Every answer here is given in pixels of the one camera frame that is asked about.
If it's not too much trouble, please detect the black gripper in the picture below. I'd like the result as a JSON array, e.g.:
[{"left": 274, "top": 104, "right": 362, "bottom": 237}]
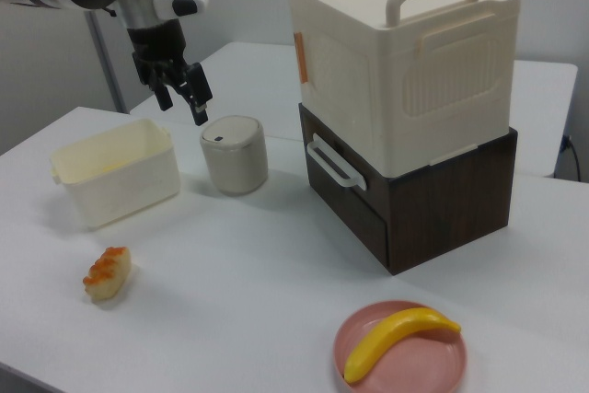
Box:
[{"left": 126, "top": 18, "right": 214, "bottom": 128}]

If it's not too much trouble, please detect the cream plastic box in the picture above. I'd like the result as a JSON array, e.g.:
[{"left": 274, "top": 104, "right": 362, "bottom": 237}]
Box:
[{"left": 49, "top": 118, "right": 181, "bottom": 230}]

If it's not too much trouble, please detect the orange tab on storage box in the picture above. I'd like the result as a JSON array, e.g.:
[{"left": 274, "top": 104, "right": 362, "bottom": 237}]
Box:
[{"left": 293, "top": 31, "right": 309, "bottom": 87}]

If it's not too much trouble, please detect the large cream storage box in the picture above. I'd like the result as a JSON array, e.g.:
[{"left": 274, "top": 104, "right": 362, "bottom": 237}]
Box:
[{"left": 284, "top": 0, "right": 523, "bottom": 179}]

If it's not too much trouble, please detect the grey metal pole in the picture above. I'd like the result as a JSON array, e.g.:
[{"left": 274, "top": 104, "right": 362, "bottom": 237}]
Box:
[{"left": 84, "top": 9, "right": 129, "bottom": 114}]

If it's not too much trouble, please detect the small beige lidded bin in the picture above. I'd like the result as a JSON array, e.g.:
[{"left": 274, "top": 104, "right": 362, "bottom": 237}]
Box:
[{"left": 199, "top": 114, "right": 270, "bottom": 196}]

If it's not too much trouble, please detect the toy bread loaf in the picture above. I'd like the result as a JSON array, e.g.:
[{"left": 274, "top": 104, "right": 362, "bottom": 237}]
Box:
[{"left": 82, "top": 245, "right": 134, "bottom": 303}]

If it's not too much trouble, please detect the dark brown drawer cabinet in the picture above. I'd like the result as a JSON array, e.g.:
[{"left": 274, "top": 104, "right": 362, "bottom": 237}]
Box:
[{"left": 297, "top": 102, "right": 517, "bottom": 277}]

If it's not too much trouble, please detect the yellow toy banana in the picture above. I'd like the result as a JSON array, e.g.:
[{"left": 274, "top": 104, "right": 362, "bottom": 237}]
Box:
[{"left": 343, "top": 306, "right": 462, "bottom": 385}]

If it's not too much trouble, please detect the pink plate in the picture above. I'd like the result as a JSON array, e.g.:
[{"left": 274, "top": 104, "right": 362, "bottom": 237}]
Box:
[{"left": 333, "top": 299, "right": 469, "bottom": 393}]

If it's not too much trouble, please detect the white drawer handle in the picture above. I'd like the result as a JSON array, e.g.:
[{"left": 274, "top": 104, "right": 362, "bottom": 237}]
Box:
[{"left": 306, "top": 133, "right": 369, "bottom": 191}]

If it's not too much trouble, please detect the black cable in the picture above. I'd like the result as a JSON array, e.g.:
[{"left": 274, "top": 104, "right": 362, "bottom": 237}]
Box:
[{"left": 559, "top": 133, "right": 583, "bottom": 182}]

